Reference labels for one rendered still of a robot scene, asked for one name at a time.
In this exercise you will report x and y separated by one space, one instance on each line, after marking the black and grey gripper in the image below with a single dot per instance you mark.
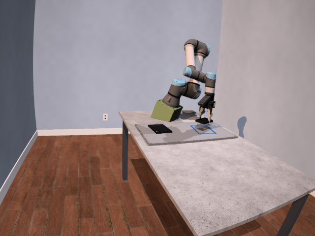
209 105

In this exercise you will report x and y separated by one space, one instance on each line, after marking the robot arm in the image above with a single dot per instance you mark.
196 52

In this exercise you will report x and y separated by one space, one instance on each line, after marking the black rectangular frame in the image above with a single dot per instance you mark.
160 128

